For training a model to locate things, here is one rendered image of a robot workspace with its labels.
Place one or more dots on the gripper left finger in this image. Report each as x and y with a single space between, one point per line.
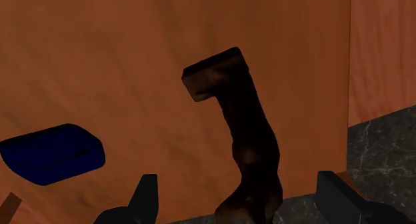
143 202

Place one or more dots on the dark brown figure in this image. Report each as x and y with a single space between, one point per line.
248 142

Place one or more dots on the brown wooden table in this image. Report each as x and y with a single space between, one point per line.
130 60

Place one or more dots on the dark blue rounded box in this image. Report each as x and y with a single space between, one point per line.
52 153

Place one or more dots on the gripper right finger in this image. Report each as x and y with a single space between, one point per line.
344 204

